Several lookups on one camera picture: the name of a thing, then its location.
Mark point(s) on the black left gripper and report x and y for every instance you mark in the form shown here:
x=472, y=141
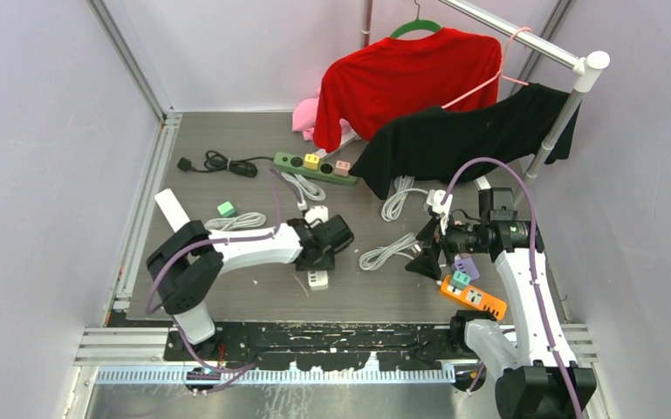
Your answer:
x=327, y=264

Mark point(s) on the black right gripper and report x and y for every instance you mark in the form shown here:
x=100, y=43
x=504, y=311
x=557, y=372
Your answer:
x=427, y=262

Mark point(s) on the small white power strip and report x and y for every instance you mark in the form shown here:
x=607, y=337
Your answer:
x=171, y=209

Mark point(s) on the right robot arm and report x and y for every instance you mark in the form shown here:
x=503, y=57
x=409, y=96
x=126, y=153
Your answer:
x=520, y=342

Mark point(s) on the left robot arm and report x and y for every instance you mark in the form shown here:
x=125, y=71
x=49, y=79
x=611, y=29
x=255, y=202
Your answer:
x=187, y=264

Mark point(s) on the yellow plug on green strip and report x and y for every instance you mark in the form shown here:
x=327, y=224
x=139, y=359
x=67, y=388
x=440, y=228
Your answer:
x=311, y=162

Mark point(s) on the large white power strip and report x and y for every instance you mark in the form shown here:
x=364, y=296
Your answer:
x=318, y=280

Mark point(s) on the purple power strip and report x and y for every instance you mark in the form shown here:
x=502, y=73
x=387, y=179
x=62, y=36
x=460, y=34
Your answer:
x=467, y=266

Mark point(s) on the orange power strip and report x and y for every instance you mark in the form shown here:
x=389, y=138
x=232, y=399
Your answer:
x=474, y=298

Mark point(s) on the green power strip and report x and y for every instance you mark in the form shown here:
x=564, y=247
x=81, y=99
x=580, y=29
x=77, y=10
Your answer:
x=293, y=164

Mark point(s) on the pink cloth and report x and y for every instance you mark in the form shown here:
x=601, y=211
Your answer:
x=303, y=118

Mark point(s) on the black t-shirt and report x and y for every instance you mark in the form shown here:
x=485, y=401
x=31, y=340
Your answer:
x=468, y=139

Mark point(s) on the red t-shirt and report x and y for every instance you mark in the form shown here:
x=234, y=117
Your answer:
x=396, y=77

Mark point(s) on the pink hanger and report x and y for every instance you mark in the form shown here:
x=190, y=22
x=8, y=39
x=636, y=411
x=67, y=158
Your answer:
x=499, y=74

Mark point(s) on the green hanger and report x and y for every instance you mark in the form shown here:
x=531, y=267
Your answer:
x=417, y=24

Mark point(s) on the metal clothes rack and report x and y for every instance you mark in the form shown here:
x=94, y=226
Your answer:
x=543, y=87

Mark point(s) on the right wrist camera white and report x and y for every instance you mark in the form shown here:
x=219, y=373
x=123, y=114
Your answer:
x=438, y=203

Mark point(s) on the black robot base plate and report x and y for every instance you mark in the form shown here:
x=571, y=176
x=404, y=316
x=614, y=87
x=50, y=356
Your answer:
x=275, y=346

